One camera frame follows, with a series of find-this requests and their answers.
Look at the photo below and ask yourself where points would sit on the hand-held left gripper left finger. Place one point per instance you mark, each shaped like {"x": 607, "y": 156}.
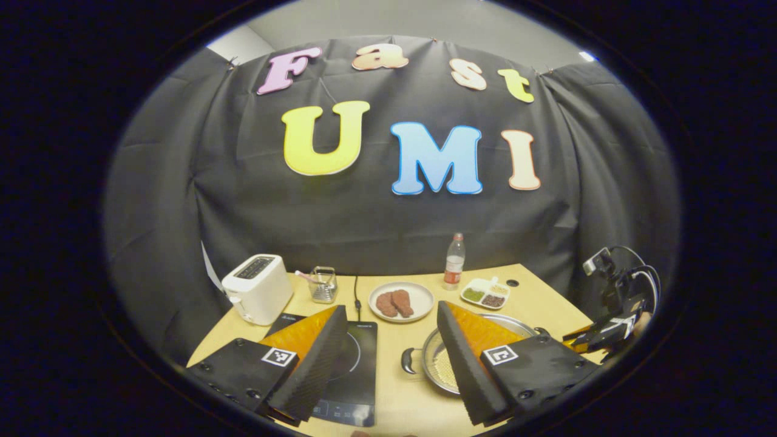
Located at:
{"x": 309, "y": 376}

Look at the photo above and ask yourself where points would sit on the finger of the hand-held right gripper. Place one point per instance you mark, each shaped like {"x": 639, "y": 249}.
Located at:
{"x": 613, "y": 326}
{"x": 598, "y": 346}

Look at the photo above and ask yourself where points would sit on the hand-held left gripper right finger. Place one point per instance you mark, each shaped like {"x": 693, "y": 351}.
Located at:
{"x": 467, "y": 376}

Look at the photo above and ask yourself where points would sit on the black induction cooktop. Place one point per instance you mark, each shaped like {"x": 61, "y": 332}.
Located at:
{"x": 358, "y": 376}

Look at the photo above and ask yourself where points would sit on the stainless steel pot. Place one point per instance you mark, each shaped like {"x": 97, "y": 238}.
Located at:
{"x": 516, "y": 326}

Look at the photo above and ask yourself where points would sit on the pile of soybeans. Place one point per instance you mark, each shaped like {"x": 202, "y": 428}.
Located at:
{"x": 446, "y": 370}

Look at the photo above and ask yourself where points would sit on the white divided dish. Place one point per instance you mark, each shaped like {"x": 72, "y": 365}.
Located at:
{"x": 485, "y": 294}

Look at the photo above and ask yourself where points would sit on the white round plate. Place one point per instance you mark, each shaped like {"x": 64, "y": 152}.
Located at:
{"x": 422, "y": 300}

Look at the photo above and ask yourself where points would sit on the white toaster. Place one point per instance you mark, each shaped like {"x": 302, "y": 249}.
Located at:
{"x": 261, "y": 291}

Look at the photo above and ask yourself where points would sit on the brown meat patty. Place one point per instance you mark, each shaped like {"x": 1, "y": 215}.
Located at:
{"x": 386, "y": 305}
{"x": 403, "y": 302}

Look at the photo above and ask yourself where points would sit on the pink straw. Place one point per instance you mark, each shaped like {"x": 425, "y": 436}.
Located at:
{"x": 305, "y": 277}

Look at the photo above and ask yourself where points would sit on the clear plastic water bottle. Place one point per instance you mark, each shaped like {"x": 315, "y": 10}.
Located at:
{"x": 453, "y": 267}

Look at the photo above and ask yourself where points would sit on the white paper strip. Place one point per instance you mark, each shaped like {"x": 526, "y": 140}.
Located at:
{"x": 210, "y": 270}

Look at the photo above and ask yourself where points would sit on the black backdrop cloth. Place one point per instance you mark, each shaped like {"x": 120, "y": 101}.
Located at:
{"x": 394, "y": 224}

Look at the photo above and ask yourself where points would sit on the small ceiling light panel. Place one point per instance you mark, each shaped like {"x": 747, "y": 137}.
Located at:
{"x": 587, "y": 56}

